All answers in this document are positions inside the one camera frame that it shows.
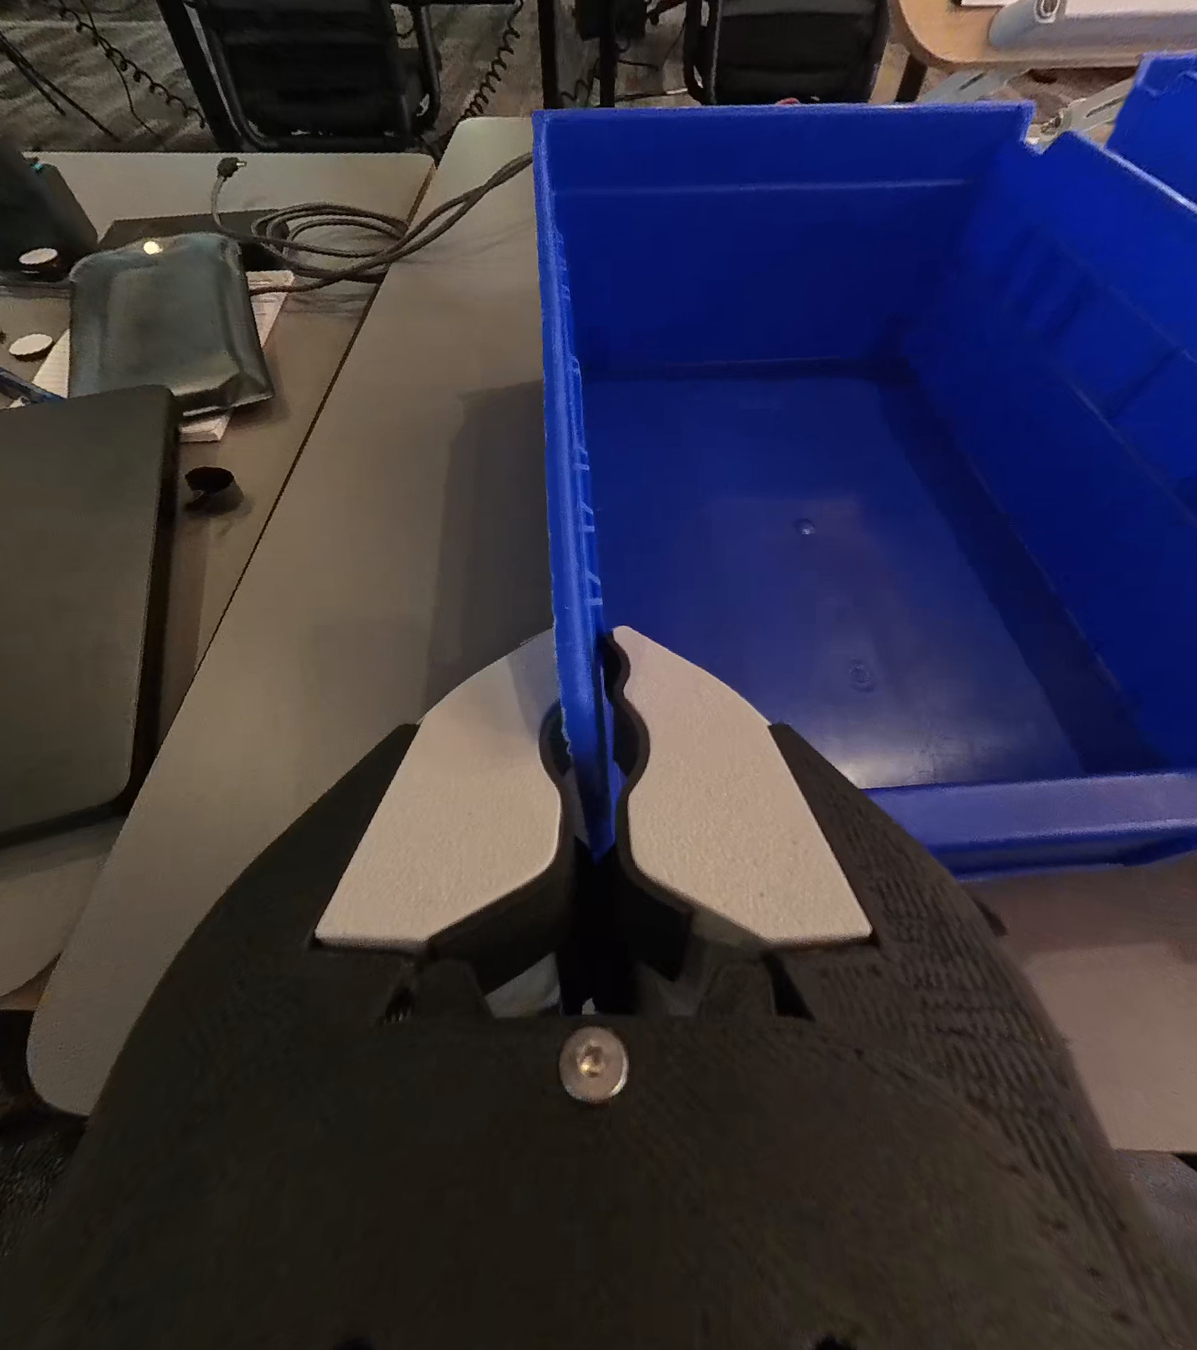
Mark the white document stand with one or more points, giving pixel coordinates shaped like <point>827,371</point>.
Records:
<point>1083,27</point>

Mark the blue pen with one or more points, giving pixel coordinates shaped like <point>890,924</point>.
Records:
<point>12,381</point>

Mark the black office chair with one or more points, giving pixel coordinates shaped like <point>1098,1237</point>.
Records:
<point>799,48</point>
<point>313,63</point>

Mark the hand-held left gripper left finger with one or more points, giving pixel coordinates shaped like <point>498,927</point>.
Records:
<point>450,832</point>

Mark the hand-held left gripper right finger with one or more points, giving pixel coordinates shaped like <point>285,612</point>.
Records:
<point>735,832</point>

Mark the long wooden table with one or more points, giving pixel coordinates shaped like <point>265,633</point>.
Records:
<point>576,52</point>

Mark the black laptop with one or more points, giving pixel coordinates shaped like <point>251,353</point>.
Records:
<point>28,612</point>

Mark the blue plastic bin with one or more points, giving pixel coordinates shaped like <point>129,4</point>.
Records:
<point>1188,136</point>
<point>820,579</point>

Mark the dark green pouch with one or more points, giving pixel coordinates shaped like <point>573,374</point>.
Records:
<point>166,326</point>

